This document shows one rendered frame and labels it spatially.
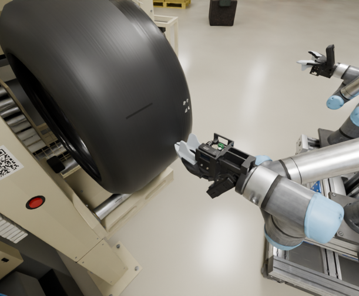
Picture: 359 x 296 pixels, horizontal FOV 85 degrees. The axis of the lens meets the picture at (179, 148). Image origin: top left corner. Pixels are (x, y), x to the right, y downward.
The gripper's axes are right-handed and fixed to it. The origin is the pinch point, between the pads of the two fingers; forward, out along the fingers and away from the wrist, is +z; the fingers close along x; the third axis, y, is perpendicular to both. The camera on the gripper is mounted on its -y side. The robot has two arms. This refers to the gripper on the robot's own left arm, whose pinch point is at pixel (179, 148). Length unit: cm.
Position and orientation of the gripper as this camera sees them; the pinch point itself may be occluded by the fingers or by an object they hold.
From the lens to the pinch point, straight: 52.6
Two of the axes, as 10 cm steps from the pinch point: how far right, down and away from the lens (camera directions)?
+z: -7.4, -4.1, 5.3
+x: -6.7, 5.4, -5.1
